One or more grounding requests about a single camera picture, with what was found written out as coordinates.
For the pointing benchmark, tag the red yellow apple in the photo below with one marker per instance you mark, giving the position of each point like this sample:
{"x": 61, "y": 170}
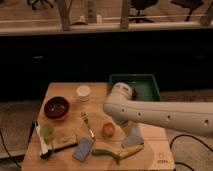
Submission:
{"x": 108, "y": 130}

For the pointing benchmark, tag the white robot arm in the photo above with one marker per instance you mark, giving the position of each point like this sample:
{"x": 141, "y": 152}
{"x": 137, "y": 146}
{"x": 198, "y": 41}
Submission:
{"x": 190, "y": 117}

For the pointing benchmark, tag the white paper cup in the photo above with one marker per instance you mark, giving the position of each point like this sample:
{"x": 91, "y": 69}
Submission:
{"x": 83, "y": 92}

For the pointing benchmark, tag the green plastic cup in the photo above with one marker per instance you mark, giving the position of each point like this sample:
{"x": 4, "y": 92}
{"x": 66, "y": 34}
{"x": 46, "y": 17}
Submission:
{"x": 47, "y": 132}

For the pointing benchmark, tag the dark grapes bunch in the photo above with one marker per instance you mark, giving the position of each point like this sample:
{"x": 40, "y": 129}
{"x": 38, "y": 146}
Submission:
{"x": 135, "y": 94}

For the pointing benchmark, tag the silver metal fork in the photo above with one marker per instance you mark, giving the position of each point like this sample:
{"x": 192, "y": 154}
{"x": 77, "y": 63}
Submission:
{"x": 86, "y": 121}

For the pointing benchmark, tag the green plastic tray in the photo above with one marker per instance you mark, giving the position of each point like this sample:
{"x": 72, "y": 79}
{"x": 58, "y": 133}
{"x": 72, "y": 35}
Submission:
{"x": 145, "y": 84}

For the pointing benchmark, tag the dark red bowl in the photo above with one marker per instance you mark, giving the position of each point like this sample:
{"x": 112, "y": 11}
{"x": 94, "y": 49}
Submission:
{"x": 56, "y": 108}

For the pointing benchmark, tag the blue sponge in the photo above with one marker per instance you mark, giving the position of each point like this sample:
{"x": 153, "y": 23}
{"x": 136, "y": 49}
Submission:
{"x": 83, "y": 149}

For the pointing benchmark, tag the green chili pepper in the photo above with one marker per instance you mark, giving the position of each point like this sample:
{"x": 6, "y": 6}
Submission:
{"x": 102, "y": 152}

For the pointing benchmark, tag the wooden block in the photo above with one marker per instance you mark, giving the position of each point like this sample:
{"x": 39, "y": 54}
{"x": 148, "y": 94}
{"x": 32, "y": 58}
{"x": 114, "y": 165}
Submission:
{"x": 66, "y": 140}

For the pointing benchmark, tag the black handled tool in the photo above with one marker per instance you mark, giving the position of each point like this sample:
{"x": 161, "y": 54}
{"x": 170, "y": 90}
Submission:
{"x": 51, "y": 150}

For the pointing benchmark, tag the white handled brush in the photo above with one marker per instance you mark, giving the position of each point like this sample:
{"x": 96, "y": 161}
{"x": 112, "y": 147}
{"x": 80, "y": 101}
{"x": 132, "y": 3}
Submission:
{"x": 44, "y": 147}

